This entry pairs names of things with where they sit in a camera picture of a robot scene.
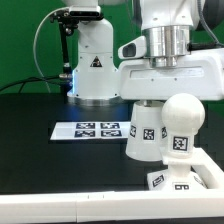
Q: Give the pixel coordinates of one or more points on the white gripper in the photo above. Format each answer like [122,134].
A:
[201,74]

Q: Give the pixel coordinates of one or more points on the white lamp bulb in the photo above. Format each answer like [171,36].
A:
[183,115]

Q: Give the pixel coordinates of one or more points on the white lamp shade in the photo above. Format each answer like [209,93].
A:
[147,132]

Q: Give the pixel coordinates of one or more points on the white lamp base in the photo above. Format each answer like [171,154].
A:
[178,176]

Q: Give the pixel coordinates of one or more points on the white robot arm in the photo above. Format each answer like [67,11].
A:
[158,64]

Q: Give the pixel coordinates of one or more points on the white marker sheet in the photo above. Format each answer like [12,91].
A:
[90,130]

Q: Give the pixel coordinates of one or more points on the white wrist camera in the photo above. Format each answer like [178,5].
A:
[134,49]

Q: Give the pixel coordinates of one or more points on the black camera on stand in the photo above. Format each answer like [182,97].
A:
[68,20]

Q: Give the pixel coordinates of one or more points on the white front fence rail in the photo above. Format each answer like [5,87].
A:
[110,206]

